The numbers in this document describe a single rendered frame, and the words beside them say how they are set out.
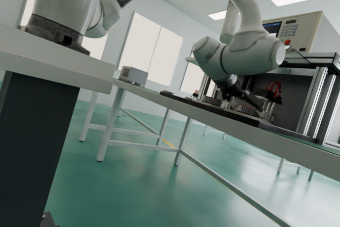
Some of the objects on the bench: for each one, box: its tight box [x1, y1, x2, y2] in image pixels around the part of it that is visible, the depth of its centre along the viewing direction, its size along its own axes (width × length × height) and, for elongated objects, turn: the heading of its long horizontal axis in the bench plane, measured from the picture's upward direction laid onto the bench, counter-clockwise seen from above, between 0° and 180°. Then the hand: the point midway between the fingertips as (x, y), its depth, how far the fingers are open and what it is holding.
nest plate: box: [224, 108, 271, 124], centre depth 89 cm, size 15×15×1 cm
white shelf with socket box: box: [185, 57, 206, 100], centre depth 206 cm, size 35×37×46 cm
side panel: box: [316, 83, 340, 150], centre depth 94 cm, size 28×3×32 cm, turn 38°
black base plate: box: [159, 91, 317, 144], centre depth 100 cm, size 47×64×2 cm
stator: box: [201, 95, 222, 107], centre depth 109 cm, size 11×11×4 cm
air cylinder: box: [259, 112, 276, 125], centre depth 97 cm, size 5×8×6 cm
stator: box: [235, 104, 261, 118], centre depth 89 cm, size 11×11×4 cm
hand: (248, 109), depth 89 cm, fingers open, 13 cm apart
